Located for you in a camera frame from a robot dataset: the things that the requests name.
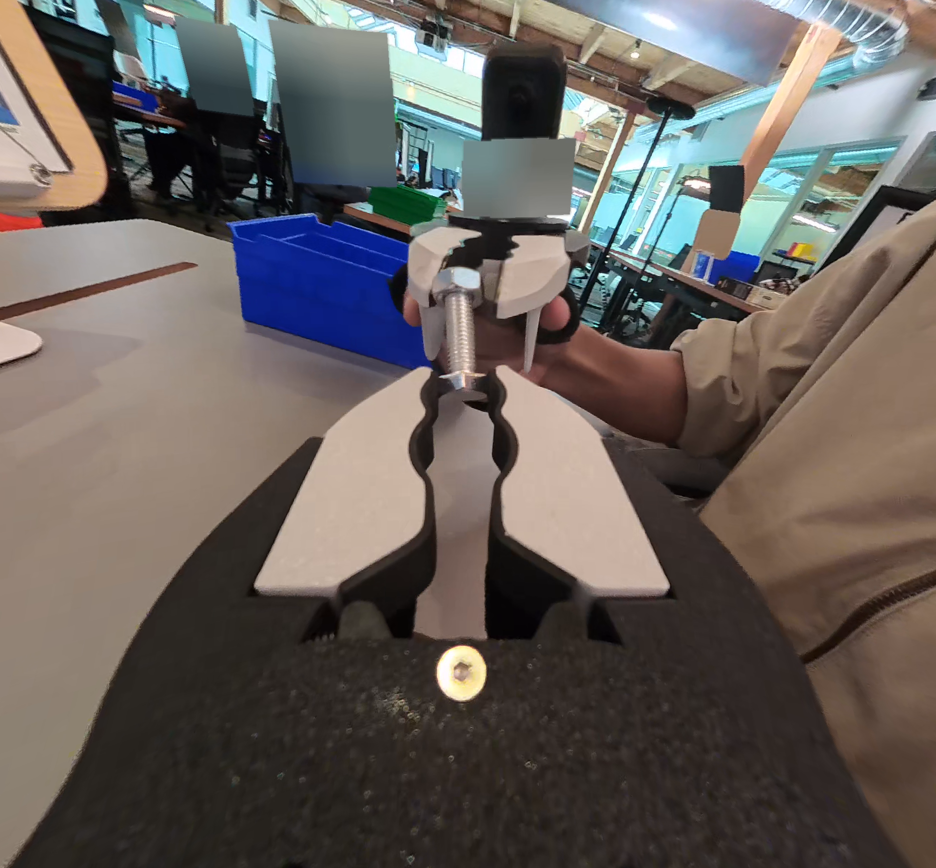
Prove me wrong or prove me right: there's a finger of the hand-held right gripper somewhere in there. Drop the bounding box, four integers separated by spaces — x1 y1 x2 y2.
407 227 484 372
481 233 573 375

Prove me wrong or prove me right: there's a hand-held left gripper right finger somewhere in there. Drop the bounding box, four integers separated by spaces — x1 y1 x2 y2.
486 365 672 641

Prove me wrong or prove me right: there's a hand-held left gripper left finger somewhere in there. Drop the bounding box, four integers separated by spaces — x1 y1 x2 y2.
252 366 438 641

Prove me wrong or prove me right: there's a steel hex bolt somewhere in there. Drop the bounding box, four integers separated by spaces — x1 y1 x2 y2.
430 266 487 378

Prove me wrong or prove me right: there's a blue plastic bin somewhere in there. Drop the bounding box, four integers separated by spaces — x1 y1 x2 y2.
228 213 432 372

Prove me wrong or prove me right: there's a steel hex nut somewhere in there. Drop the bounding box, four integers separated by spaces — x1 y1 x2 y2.
441 369 489 403

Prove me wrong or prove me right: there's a person's right forearm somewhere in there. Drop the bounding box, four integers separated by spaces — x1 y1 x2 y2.
607 342 692 458

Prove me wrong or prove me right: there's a person's right hand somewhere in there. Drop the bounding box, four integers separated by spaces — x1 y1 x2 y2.
401 290 611 439

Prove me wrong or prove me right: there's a green plastic bin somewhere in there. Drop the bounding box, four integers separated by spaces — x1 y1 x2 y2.
368 184 449 220

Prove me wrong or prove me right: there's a black pole stand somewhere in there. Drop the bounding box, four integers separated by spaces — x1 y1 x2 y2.
581 96 697 331

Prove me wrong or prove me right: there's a printed instruction sheet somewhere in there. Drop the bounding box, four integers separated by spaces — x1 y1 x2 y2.
0 42 74 185

